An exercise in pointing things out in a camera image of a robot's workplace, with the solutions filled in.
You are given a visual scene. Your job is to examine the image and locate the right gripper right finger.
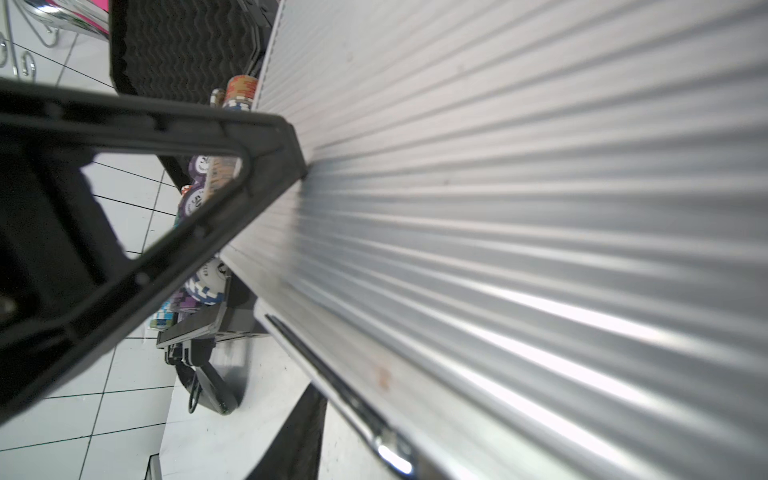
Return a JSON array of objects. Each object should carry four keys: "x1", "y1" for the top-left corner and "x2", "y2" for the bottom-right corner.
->
[{"x1": 247, "y1": 384, "x2": 327, "y2": 480}]

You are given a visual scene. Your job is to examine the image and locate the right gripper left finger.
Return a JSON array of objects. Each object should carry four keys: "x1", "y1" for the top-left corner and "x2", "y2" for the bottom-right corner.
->
[{"x1": 1, "y1": 80, "x2": 307, "y2": 421}]

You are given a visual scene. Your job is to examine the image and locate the silver poker case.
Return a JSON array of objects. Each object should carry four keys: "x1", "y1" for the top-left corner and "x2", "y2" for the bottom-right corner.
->
[{"x1": 223, "y1": 1, "x2": 767, "y2": 479}]

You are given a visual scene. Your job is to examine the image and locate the left black poker case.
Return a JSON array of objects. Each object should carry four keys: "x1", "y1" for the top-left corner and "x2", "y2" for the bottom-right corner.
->
[{"x1": 109, "y1": 0, "x2": 283, "y2": 416}]

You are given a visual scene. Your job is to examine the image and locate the chrome wire wall rack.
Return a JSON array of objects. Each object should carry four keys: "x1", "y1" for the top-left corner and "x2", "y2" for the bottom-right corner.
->
[{"x1": 1, "y1": 1, "x2": 62, "y2": 86}]

